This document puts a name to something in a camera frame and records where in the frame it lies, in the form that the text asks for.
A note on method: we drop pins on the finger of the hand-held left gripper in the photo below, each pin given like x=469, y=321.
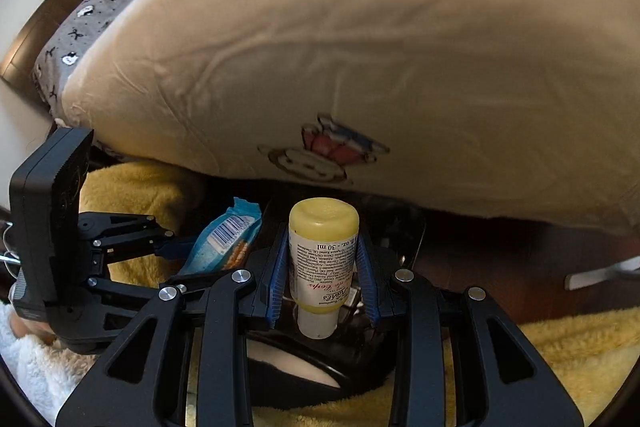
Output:
x=130, y=292
x=130, y=232

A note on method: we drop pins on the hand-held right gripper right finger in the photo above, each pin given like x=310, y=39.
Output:
x=367, y=289

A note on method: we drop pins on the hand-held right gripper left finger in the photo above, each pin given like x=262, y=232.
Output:
x=274, y=302

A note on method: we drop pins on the blue wet wipe packet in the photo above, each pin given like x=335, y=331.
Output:
x=225, y=232

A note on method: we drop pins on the small yellow lotion bottle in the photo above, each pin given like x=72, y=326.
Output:
x=322, y=257

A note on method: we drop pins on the yellow fleece robe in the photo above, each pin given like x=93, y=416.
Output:
x=140, y=197

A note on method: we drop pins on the grey patterned duvet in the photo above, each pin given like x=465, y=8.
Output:
x=100, y=12

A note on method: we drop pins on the dark wooden headboard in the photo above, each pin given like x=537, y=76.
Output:
x=30, y=42

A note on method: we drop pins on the person's left hand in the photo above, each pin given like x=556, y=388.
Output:
x=32, y=328

